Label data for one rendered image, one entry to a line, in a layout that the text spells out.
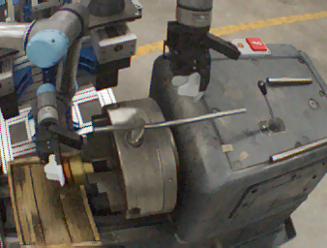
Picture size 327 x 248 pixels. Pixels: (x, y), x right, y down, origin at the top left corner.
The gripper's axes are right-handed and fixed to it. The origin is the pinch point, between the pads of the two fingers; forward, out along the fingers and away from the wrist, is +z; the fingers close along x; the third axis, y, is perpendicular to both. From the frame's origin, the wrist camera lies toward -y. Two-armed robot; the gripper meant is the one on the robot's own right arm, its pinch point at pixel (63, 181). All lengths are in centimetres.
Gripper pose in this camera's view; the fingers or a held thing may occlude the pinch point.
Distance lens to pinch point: 104.5
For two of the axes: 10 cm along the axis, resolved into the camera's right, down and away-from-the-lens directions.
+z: 2.8, 7.8, -5.7
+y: -9.5, 1.6, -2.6
